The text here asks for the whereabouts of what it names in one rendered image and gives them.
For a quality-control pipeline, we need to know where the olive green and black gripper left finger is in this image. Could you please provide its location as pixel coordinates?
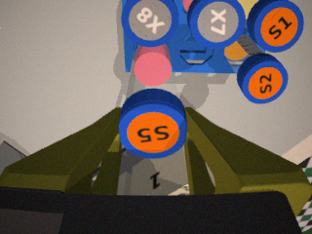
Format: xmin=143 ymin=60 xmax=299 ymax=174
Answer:
xmin=0 ymin=107 xmax=122 ymax=195

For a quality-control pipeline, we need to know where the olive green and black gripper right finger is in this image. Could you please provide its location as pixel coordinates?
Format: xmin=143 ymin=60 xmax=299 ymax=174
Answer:
xmin=184 ymin=107 xmax=312 ymax=217

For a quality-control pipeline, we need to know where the blue sample tube rack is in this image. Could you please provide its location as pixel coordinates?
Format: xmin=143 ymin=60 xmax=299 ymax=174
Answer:
xmin=124 ymin=0 xmax=235 ymax=74

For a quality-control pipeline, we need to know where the blue-capped tube with grey dot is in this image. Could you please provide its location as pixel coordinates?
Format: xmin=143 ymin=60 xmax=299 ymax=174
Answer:
xmin=121 ymin=0 xmax=179 ymax=48

